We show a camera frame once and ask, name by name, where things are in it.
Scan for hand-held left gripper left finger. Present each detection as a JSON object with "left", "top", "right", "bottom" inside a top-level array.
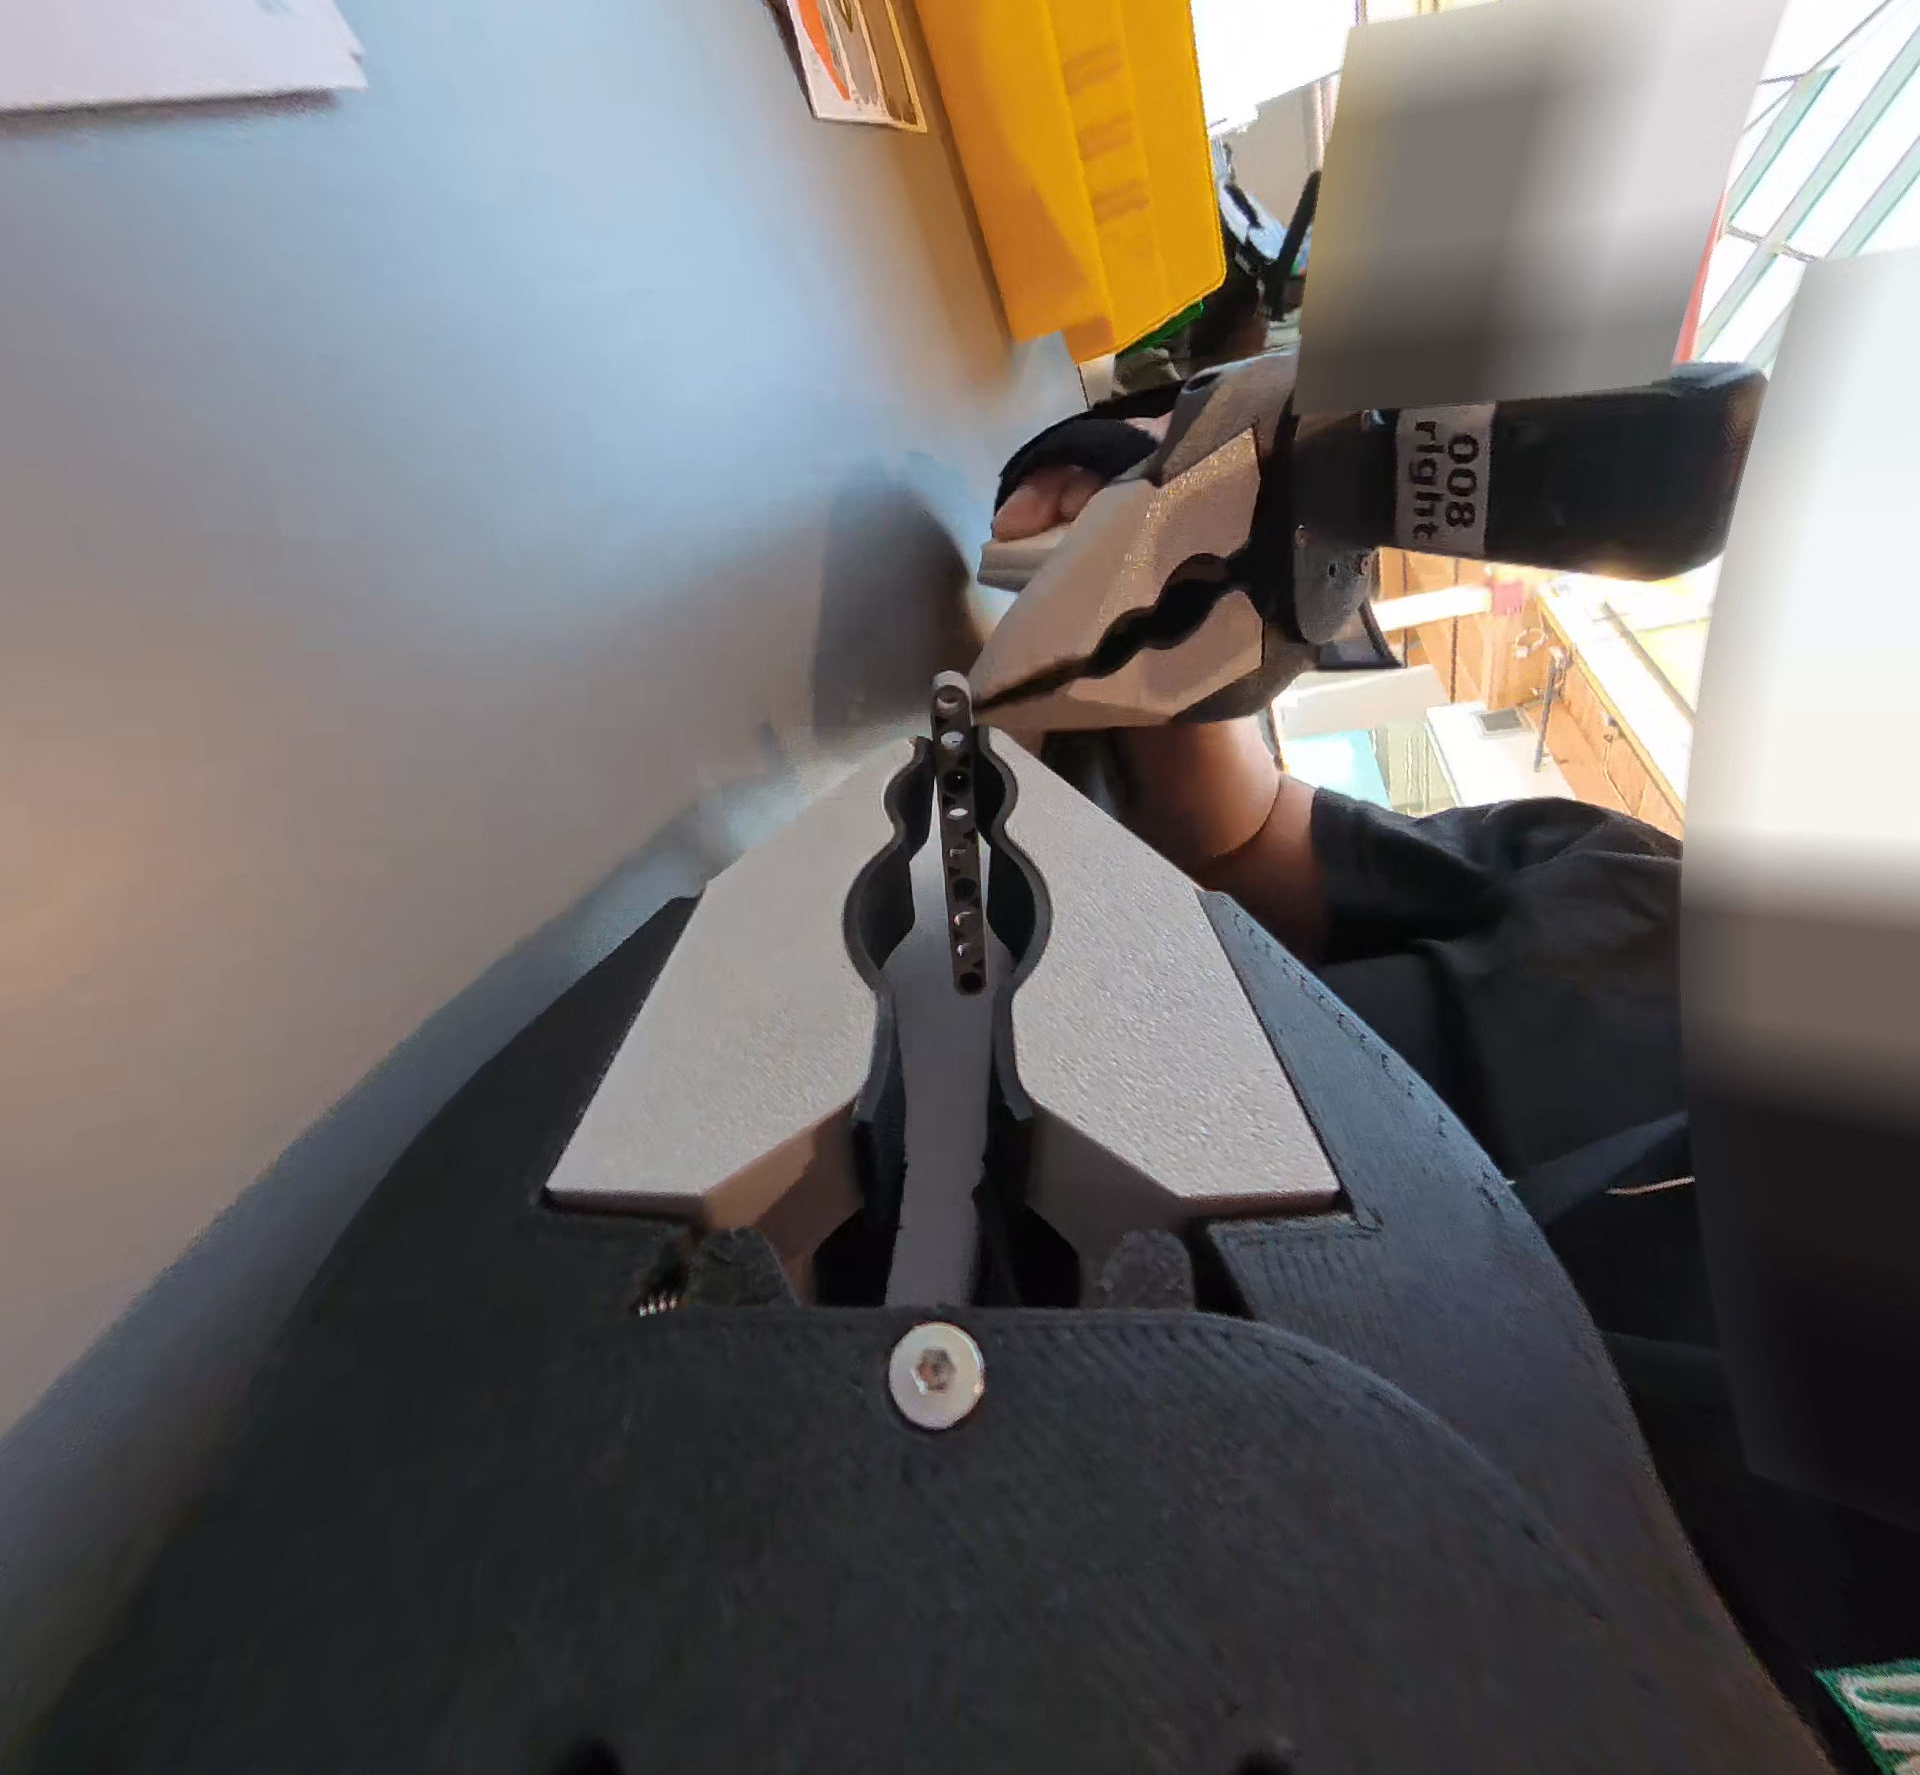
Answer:
[{"left": 542, "top": 737, "right": 938, "bottom": 1309}]

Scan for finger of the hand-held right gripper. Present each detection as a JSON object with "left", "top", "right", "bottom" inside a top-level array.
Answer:
[
  {"left": 975, "top": 573, "right": 1309, "bottom": 737},
  {"left": 969, "top": 429, "right": 1267, "bottom": 685}
]

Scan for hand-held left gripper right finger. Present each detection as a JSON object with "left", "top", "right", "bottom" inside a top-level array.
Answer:
[{"left": 971, "top": 729, "right": 1342, "bottom": 1309}]

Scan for black toy beam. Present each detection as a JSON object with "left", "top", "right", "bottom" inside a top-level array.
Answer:
[{"left": 926, "top": 670, "right": 995, "bottom": 997}]

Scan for person's right forearm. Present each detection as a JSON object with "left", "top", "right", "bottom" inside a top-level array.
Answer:
[{"left": 1115, "top": 717, "right": 1329, "bottom": 964}]

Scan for grey desk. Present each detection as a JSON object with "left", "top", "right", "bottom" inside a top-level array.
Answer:
[{"left": 0, "top": 0, "right": 1100, "bottom": 1450}]

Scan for person's right hand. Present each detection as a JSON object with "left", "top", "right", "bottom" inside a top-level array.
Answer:
[{"left": 989, "top": 462, "right": 1111, "bottom": 545}]

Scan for yellow plastic bin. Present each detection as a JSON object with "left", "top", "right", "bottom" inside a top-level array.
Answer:
[{"left": 866, "top": 0, "right": 1230, "bottom": 366}]

